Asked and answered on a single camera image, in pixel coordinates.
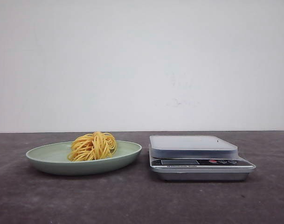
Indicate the yellow vermicelli bundle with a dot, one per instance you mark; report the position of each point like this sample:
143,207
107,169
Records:
93,146

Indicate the silver digital kitchen scale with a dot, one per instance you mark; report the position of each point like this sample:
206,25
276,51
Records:
196,158

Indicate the light green plate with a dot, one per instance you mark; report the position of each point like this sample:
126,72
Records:
52,159

